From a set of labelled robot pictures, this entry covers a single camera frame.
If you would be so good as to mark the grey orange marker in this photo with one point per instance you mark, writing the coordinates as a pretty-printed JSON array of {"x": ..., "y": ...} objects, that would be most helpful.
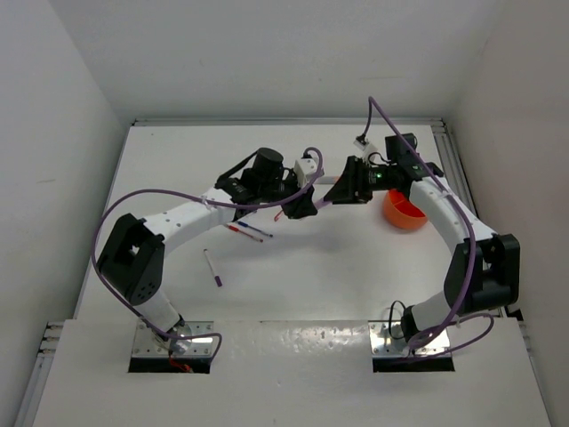
[{"x": 329, "y": 180}]

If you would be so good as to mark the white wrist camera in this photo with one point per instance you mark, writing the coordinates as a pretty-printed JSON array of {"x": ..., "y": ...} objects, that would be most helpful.
[
  {"x": 366, "y": 147},
  {"x": 305, "y": 170}
]

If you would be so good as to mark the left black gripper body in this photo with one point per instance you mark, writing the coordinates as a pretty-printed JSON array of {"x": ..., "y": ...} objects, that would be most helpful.
[{"x": 291, "y": 209}]

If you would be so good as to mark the metal base plate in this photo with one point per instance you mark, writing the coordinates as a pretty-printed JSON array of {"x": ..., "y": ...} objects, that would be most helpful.
[
  {"x": 384, "y": 344},
  {"x": 147, "y": 344}
]

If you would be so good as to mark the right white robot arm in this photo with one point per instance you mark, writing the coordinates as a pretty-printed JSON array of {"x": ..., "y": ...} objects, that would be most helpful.
[{"x": 485, "y": 267}]

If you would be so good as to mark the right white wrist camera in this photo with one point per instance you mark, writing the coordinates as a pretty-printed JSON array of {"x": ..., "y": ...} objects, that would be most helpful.
[{"x": 366, "y": 147}]

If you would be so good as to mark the blue ballpoint pen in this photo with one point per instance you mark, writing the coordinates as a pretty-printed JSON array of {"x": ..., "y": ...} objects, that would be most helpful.
[{"x": 248, "y": 226}]

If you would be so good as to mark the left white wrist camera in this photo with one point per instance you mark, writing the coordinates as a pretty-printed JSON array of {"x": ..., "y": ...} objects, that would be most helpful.
[{"x": 305, "y": 170}]

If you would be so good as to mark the purple capped white pen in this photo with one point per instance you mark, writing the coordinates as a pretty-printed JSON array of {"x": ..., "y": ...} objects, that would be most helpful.
[{"x": 213, "y": 269}]

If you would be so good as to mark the red ballpoint pen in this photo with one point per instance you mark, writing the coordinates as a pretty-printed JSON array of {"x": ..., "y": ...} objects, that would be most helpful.
[{"x": 243, "y": 233}]

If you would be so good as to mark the orange divided container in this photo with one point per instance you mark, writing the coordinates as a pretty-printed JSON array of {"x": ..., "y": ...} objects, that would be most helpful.
[{"x": 401, "y": 213}]

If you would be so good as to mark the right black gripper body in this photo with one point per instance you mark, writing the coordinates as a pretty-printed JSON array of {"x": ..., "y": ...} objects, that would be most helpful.
[{"x": 372, "y": 179}]

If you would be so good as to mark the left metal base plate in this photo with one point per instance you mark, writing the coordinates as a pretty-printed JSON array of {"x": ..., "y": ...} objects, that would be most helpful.
[{"x": 147, "y": 344}]

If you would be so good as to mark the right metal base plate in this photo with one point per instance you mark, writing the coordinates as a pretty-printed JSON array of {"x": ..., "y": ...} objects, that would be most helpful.
[{"x": 384, "y": 344}]

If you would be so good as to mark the lilac marker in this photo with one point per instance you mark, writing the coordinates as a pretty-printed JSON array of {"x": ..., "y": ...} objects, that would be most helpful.
[{"x": 321, "y": 203}]

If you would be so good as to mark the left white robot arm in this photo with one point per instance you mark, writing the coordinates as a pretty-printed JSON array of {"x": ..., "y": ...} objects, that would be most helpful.
[{"x": 131, "y": 262}]

